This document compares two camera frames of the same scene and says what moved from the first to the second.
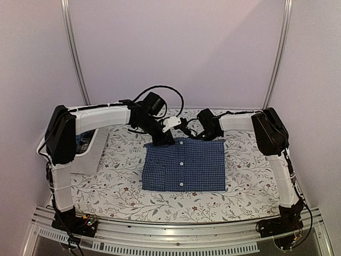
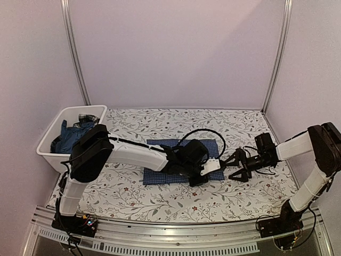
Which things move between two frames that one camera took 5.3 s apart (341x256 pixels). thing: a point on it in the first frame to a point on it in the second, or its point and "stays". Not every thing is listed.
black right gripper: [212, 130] to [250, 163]
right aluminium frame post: [288, 9] stays
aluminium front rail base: [232, 236] stays
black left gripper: [164, 139] to [194, 183]
